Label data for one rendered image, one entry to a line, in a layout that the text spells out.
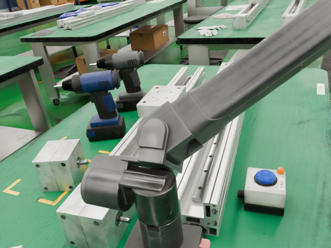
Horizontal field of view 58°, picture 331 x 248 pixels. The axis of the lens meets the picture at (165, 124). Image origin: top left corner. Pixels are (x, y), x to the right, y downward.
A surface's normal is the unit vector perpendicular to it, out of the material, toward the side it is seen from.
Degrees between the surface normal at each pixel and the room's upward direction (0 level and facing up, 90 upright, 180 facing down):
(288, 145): 0
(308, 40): 47
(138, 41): 90
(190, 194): 0
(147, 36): 88
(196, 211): 0
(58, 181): 90
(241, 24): 90
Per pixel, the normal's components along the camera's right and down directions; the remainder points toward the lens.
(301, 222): -0.11, -0.88
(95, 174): -0.24, -0.65
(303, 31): -0.31, -0.25
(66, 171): -0.06, 0.47
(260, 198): -0.31, 0.47
